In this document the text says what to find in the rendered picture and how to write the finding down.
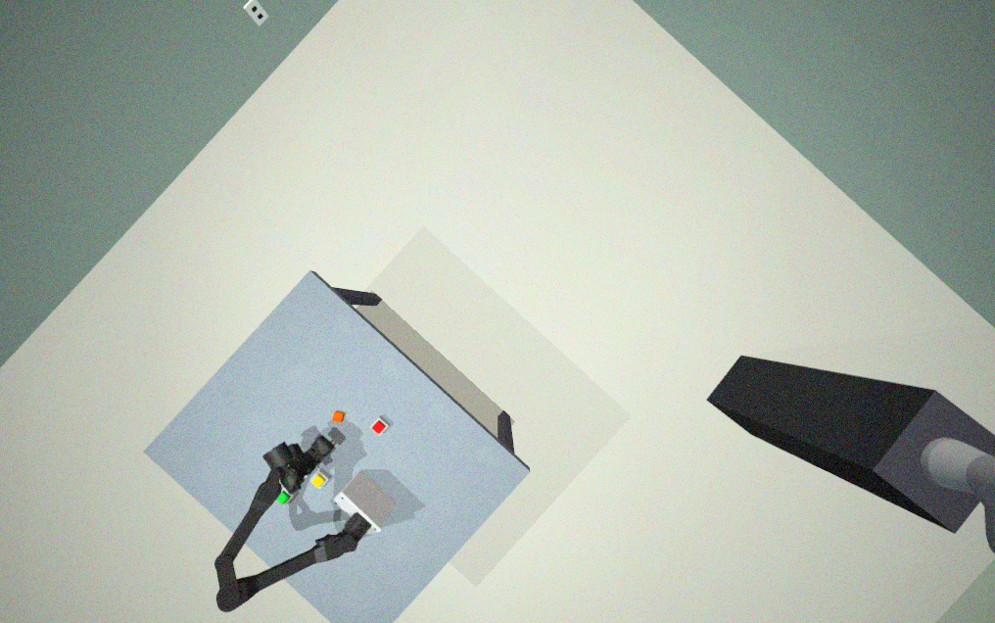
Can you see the red button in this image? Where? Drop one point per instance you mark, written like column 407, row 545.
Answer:
column 380, row 425

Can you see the green button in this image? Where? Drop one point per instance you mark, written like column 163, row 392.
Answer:
column 285, row 497

